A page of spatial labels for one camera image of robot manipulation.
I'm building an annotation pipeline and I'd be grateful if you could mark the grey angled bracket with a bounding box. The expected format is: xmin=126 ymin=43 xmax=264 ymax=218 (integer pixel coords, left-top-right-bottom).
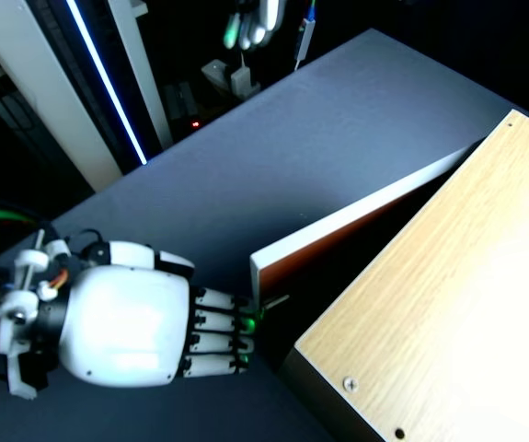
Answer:
xmin=201 ymin=58 xmax=233 ymax=89

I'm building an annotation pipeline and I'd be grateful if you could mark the bright LED light strip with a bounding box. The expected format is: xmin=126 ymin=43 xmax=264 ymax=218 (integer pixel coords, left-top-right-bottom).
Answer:
xmin=64 ymin=0 xmax=149 ymax=166

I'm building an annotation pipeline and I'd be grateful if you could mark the white upright block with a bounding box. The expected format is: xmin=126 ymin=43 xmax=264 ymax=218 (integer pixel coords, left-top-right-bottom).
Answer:
xmin=229 ymin=51 xmax=263 ymax=99

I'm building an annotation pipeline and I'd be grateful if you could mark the wooden top cabinet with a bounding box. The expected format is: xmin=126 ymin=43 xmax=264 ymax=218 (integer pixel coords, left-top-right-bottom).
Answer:
xmin=276 ymin=108 xmax=529 ymax=442

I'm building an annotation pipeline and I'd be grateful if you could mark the slim white frame post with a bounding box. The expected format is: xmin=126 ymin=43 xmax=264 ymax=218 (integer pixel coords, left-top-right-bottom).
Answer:
xmin=107 ymin=0 xmax=174 ymax=149

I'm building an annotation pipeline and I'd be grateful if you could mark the grey table cloth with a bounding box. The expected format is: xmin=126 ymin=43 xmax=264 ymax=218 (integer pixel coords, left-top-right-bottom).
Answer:
xmin=0 ymin=27 xmax=529 ymax=442

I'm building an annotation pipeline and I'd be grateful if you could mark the white cable adapter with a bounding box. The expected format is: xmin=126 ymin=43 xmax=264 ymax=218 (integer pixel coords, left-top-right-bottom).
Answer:
xmin=293 ymin=0 xmax=318 ymax=71

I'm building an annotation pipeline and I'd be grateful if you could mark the white cabinet door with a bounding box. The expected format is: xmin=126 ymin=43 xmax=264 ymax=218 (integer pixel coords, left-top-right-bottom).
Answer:
xmin=248 ymin=149 xmax=477 ymax=308

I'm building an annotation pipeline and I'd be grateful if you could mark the black power strip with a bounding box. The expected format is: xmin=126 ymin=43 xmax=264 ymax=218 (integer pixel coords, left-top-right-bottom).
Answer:
xmin=161 ymin=80 xmax=203 ymax=133

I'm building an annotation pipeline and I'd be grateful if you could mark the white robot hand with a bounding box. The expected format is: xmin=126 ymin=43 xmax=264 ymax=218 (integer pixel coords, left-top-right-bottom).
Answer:
xmin=223 ymin=0 xmax=286 ymax=51
xmin=58 ymin=238 xmax=259 ymax=389

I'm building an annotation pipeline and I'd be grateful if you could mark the wide white frame post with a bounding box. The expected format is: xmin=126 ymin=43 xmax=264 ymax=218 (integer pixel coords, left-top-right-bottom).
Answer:
xmin=0 ymin=0 xmax=123 ymax=191

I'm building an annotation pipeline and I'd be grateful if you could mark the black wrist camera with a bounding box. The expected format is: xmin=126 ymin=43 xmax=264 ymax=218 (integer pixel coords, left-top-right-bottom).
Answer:
xmin=15 ymin=352 xmax=50 ymax=392

